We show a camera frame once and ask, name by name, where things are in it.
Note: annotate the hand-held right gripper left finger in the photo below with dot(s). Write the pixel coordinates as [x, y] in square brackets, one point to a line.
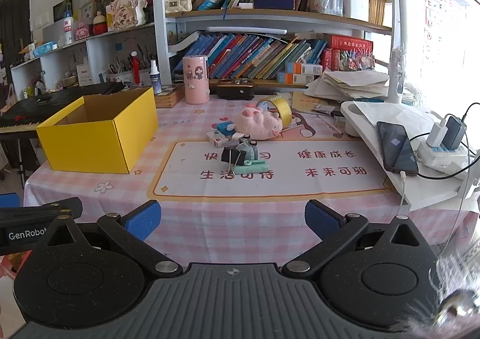
[144, 219]

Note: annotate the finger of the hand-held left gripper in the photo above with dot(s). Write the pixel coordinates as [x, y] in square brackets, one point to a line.
[9, 200]
[45, 209]

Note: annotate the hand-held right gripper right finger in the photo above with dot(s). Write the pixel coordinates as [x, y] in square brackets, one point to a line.
[322, 221]

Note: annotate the yellow cardboard box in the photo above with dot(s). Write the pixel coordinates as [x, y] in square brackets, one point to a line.
[93, 147]

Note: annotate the small grey toy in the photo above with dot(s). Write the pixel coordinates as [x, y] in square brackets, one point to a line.
[247, 147]

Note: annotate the black binder clip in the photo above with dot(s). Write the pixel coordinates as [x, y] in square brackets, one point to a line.
[230, 155]

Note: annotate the yellow tape roll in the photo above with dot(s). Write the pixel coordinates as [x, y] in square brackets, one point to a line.
[284, 111]

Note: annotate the pink plush pig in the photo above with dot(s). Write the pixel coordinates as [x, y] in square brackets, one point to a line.
[258, 121]

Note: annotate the pink checkered desktop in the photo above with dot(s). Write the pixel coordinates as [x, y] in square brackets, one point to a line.
[262, 219]

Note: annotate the black electronic keyboard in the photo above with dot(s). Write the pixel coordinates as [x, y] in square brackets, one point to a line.
[22, 110]

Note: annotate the black smartphone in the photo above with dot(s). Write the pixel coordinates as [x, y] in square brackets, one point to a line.
[395, 147]

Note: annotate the wooden chessboard box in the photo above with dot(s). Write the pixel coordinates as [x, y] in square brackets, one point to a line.
[168, 99]

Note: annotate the white power strip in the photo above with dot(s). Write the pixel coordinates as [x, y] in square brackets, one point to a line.
[435, 157]

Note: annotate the brass bowl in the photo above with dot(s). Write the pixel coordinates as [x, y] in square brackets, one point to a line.
[70, 81]

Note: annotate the stack of papers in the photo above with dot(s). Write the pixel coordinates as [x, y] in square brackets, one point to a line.
[348, 84]

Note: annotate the white spray bottle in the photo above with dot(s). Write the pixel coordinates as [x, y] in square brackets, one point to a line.
[155, 80]

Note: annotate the white box red label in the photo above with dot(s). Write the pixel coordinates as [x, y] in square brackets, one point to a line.
[84, 74]

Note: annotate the white charger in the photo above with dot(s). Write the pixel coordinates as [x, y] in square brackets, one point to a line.
[437, 134]

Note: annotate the white brush pen holder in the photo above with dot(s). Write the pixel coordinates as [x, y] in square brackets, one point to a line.
[123, 76]

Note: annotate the white orange small box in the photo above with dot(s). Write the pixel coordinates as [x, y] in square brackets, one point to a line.
[303, 69]
[296, 78]

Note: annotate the grey fluffy pompom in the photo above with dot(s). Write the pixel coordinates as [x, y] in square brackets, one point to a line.
[461, 271]

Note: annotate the pink printed can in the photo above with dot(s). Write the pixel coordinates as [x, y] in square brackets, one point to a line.
[195, 80]

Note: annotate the blue tissue pack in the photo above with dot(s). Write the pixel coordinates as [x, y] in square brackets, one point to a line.
[45, 49]

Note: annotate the dark brown box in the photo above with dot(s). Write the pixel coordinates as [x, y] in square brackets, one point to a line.
[236, 91]

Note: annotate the red bottle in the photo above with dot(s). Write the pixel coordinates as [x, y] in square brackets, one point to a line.
[133, 63]

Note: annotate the blue grey charger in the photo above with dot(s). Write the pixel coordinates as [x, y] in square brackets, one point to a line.
[453, 132]

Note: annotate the white low shelf unit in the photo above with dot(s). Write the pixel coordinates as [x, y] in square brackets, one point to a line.
[92, 57]

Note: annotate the grey box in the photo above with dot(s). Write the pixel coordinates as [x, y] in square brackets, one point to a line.
[52, 33]

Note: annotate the red printed box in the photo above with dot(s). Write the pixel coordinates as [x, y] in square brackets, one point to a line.
[347, 44]

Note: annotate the white lotion bottle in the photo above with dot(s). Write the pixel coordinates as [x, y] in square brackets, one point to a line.
[68, 29]

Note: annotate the row of blue leaning books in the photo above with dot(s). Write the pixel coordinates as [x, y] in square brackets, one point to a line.
[243, 57]

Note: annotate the pink small box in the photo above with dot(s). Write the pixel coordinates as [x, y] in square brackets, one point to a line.
[83, 32]

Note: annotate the red jar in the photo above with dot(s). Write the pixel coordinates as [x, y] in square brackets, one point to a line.
[99, 26]

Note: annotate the white desk lamp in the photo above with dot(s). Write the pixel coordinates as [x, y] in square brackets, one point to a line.
[398, 42]

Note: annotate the dark wooden door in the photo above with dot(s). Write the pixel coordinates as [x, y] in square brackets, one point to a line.
[13, 5]

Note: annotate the cat figure decoration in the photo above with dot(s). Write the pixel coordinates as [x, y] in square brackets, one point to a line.
[125, 12]

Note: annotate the white marker holder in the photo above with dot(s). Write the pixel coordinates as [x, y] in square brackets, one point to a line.
[356, 7]

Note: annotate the dark blue case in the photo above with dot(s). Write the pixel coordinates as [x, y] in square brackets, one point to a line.
[273, 0]

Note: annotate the white frame wooden bookshelf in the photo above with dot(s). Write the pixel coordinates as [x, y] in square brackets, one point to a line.
[159, 24]

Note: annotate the dark picture frame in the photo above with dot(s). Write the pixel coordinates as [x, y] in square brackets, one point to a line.
[62, 9]

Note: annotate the wall poster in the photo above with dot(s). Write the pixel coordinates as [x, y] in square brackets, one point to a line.
[435, 24]

